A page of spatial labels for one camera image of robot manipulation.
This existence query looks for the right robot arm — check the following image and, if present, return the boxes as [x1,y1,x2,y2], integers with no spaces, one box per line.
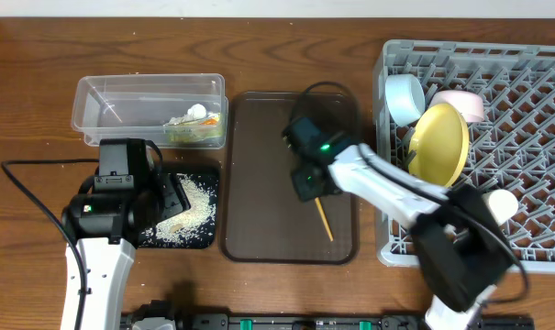
[283,117,521,329]

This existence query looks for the brown serving tray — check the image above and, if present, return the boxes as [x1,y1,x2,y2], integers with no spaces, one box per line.
[219,92,359,265]

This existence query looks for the grey dishwasher rack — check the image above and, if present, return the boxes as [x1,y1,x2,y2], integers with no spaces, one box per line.
[373,39,555,274]

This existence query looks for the black waste tray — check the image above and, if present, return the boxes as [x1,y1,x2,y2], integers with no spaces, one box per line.
[134,160,221,250]

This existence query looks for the yellow plate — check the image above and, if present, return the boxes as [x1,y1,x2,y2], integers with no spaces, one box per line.
[407,104,470,187]

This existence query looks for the white napkin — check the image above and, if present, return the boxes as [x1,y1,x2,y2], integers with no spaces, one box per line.
[167,104,207,126]

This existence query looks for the colourful snack wrapper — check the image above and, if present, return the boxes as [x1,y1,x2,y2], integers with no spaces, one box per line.
[164,114,222,143]

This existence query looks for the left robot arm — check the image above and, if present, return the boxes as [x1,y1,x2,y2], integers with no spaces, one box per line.
[61,138,191,329]

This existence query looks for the wooden chopstick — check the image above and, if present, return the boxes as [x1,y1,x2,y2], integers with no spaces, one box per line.
[314,197,334,242]

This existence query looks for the light blue bowl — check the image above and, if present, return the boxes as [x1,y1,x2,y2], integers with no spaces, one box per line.
[384,74,426,127]

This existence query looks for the white rice bowl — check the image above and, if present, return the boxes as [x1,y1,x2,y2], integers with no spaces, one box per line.
[429,90,484,123]

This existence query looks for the clear plastic bin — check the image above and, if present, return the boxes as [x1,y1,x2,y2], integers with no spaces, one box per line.
[71,73,228,149]

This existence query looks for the small white green cup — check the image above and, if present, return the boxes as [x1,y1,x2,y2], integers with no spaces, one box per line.
[482,190,518,226]

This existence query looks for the rice pile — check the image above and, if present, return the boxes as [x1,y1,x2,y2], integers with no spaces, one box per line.
[141,172,217,245]

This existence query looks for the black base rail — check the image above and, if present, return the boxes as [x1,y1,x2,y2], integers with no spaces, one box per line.
[120,300,535,330]

